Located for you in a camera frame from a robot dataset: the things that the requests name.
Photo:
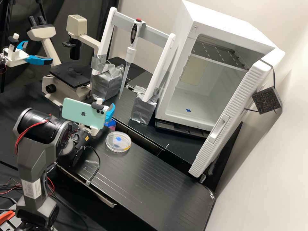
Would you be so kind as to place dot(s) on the petri dish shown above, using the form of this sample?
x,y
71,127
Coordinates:
x,y
118,142

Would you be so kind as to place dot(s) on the incubator door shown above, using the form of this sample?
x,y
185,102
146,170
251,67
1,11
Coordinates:
x,y
231,113

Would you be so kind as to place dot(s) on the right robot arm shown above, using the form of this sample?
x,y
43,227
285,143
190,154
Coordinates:
x,y
33,149

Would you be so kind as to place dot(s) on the white pipette stand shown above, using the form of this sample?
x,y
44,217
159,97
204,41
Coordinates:
x,y
158,72

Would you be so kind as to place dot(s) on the pipette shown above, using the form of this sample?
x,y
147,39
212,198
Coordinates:
x,y
131,54

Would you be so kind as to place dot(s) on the right wrist camera phone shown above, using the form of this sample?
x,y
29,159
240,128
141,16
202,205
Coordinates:
x,y
79,112

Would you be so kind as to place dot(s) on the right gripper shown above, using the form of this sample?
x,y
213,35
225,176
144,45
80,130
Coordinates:
x,y
92,130

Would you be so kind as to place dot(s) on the cream microscope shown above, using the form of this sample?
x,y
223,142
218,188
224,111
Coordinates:
x,y
67,79

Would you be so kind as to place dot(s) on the white incubator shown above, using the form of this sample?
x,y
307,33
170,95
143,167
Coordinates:
x,y
216,31

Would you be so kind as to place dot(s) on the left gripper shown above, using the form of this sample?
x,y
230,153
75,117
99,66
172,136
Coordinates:
x,y
14,57

